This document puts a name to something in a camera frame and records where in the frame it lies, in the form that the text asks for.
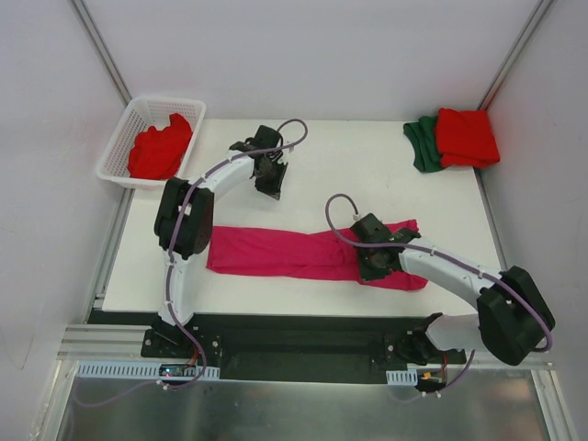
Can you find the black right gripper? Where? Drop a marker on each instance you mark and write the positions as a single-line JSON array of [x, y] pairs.
[[368, 269]]

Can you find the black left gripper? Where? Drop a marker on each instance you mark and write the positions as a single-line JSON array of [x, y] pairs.
[[269, 177]]

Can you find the pink t shirt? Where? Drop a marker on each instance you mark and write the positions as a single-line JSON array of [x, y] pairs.
[[258, 252]]

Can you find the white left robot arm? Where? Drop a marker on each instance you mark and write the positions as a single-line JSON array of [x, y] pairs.
[[184, 219]]

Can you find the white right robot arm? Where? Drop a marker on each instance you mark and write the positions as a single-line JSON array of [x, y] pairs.
[[511, 319]]

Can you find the red t shirt in basket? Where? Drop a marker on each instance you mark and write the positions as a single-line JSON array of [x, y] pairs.
[[157, 154]]

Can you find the folded green t shirt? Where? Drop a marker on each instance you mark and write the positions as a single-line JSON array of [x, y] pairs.
[[421, 135]]

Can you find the white perforated plastic basket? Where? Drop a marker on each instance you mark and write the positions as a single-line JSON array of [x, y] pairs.
[[141, 113]]

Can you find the folded red t shirt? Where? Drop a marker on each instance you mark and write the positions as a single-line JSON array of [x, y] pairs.
[[465, 138]]

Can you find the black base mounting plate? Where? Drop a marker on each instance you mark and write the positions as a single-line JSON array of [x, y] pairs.
[[295, 348]]

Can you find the right white cable duct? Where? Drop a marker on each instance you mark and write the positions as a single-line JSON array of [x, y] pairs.
[[405, 378]]

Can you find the white cable duct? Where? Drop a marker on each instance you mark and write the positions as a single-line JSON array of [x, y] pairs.
[[405, 378], [144, 370]]

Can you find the left aluminium frame post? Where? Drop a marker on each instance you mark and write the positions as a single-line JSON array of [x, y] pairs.
[[91, 30]]

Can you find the left aluminium rail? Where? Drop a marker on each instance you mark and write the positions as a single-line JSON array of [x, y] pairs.
[[101, 342]]

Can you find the left white cable duct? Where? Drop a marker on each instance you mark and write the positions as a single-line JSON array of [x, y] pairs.
[[144, 370]]

